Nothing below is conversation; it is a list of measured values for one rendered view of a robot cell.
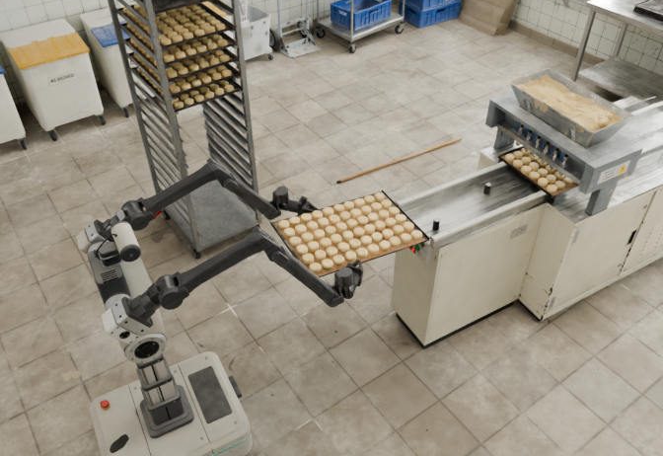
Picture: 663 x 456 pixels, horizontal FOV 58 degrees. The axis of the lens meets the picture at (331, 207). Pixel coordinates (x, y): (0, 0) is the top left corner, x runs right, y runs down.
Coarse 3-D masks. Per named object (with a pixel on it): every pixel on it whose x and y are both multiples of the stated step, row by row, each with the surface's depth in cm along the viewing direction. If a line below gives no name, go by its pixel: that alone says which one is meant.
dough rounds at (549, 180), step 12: (504, 156) 327; (516, 156) 325; (528, 156) 327; (516, 168) 319; (528, 168) 315; (540, 168) 319; (540, 180) 307; (552, 180) 308; (564, 180) 307; (552, 192) 302
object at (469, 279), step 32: (480, 192) 312; (512, 192) 312; (416, 224) 294; (448, 224) 294; (512, 224) 302; (416, 256) 303; (448, 256) 288; (480, 256) 304; (512, 256) 321; (416, 288) 315; (448, 288) 306; (480, 288) 324; (512, 288) 343; (416, 320) 327; (448, 320) 326; (480, 320) 353
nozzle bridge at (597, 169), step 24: (504, 96) 322; (504, 120) 328; (528, 120) 303; (504, 144) 343; (528, 144) 310; (552, 144) 290; (576, 144) 286; (600, 144) 286; (624, 144) 286; (576, 168) 293; (600, 168) 274; (624, 168) 286; (600, 192) 288
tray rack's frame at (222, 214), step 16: (112, 0) 327; (112, 16) 332; (128, 64) 352; (128, 80) 358; (144, 128) 381; (144, 144) 388; (208, 192) 423; (224, 192) 423; (208, 208) 410; (224, 208) 410; (240, 208) 410; (176, 224) 401; (208, 224) 398; (224, 224) 398; (240, 224) 398; (256, 224) 400; (192, 240) 386; (208, 240) 386
